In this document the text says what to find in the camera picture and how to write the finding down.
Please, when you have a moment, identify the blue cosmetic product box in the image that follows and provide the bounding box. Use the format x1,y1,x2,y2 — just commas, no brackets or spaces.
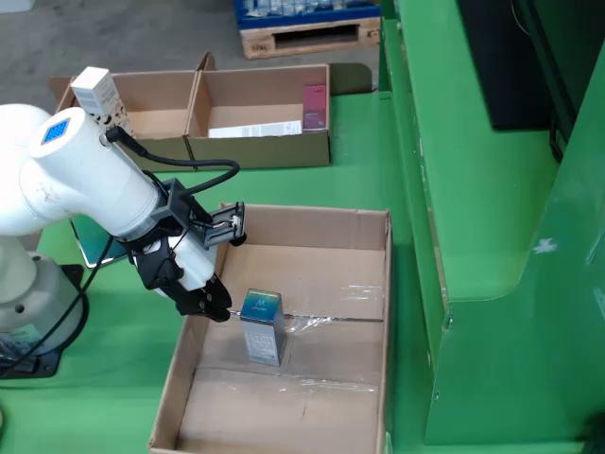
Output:
239,288,288,368

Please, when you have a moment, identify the wooden pallet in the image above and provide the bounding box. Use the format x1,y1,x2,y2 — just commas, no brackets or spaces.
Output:
239,17,382,61

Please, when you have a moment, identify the flat white box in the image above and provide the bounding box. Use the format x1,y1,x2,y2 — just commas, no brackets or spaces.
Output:
208,119,303,139

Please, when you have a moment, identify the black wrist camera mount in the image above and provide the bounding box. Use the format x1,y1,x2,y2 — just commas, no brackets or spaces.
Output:
155,177,248,251

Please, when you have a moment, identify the blue wire mesh crate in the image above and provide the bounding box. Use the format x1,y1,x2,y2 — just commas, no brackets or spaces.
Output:
233,0,382,30

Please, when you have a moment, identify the black flat panel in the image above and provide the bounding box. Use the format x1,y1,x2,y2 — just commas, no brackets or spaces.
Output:
456,0,576,131

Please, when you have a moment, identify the large cardboard tray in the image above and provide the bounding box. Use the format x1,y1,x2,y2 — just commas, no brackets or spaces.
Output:
147,201,394,454

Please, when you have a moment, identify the small maroon box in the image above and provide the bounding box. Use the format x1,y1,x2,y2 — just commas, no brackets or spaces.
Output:
302,84,329,132

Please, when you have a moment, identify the short black arm cable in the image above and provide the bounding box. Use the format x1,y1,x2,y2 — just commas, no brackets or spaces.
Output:
104,125,241,198

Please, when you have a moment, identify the divided cardboard box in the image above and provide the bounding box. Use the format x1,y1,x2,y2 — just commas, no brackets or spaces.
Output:
49,51,373,172

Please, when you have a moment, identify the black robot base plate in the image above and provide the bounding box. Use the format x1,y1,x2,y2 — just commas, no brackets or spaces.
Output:
0,264,91,379

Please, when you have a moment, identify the cow print white carton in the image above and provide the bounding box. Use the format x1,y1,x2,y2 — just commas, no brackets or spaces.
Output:
70,66,138,141

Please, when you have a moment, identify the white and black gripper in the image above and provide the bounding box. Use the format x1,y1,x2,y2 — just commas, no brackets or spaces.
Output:
115,230,233,323

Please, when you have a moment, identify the smartphone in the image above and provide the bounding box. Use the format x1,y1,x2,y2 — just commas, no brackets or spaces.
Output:
69,215,130,270

